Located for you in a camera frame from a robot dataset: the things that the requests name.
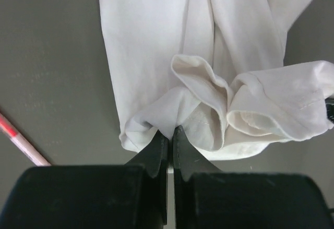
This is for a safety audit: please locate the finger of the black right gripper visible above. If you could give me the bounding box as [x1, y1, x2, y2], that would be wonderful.
[325, 98, 334, 122]

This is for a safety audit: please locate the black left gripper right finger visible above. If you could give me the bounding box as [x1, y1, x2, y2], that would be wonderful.
[173, 126, 333, 228]

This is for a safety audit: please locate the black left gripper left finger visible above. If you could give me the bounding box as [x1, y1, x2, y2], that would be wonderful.
[1, 132, 169, 228]

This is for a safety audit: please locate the white and green t shirt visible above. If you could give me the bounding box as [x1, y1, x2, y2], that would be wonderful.
[99, 0, 333, 161]

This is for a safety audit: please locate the red and white pen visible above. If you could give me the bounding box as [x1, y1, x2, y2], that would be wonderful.
[1, 114, 51, 166]

